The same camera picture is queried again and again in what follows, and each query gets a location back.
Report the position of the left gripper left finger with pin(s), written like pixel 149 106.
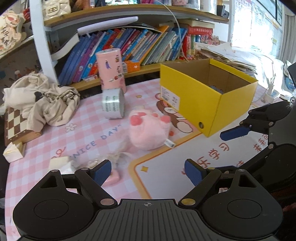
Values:
pixel 91 180

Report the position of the row of books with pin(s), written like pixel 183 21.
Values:
pixel 143 44

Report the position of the clear tape roll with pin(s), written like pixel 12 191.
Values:
pixel 113 103

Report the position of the clear plastic crumpled wrapper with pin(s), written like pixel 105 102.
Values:
pixel 118 157

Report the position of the pink cartoon desk mat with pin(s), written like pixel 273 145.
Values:
pixel 143 174

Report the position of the white quilted mini handbag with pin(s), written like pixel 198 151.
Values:
pixel 54 8

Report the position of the stack of papers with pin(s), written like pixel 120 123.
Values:
pixel 225 54

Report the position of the white eraser block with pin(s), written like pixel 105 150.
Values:
pixel 14 152

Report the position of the pink plush toy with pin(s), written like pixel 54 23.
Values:
pixel 148 130

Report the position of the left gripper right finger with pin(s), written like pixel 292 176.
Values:
pixel 203 180

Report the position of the pink cylindrical canister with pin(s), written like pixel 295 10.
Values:
pixel 110 69

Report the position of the white shelf lamp bar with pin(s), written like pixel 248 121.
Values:
pixel 106 25

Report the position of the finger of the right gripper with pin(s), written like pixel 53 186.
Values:
pixel 252 165
pixel 258 124

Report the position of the red dictionary books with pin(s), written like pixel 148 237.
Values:
pixel 194 35

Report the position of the wooden chessboard box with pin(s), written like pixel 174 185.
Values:
pixel 15 128

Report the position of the yellow cardboard box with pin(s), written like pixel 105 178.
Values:
pixel 185 87

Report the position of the beige cloth bag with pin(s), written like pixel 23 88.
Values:
pixel 41 102

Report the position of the blue grey toy car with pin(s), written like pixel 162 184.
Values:
pixel 217 89

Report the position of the orange small box on shelf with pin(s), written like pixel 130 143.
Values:
pixel 130 66

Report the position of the wooden bookshelf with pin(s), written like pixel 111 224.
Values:
pixel 51 37

